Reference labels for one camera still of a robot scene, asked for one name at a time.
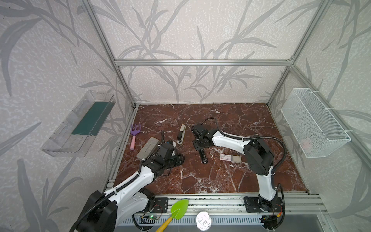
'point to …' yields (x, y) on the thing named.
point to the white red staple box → (231, 158)
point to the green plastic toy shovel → (178, 210)
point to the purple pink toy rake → (134, 131)
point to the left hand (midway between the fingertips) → (186, 154)
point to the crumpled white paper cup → (204, 221)
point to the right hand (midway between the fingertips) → (197, 140)
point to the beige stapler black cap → (180, 134)
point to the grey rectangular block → (149, 146)
